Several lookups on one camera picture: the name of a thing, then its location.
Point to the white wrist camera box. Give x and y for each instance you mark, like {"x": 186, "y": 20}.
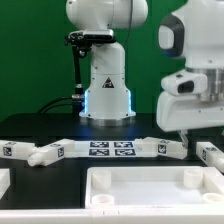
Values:
{"x": 184, "y": 82}

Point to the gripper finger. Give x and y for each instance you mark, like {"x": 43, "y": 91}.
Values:
{"x": 183, "y": 136}

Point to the marker tag sheet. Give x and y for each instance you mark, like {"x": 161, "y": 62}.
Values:
{"x": 106, "y": 149}

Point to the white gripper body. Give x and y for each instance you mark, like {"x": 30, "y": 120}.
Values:
{"x": 176, "y": 113}

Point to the white front rail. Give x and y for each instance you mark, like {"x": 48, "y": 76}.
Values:
{"x": 94, "y": 217}

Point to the white desk top tray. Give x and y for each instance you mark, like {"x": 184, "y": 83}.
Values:
{"x": 151, "y": 186}

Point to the white block left edge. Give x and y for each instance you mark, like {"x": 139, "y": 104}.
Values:
{"x": 4, "y": 181}

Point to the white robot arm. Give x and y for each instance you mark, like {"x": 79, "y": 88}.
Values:
{"x": 173, "y": 67}

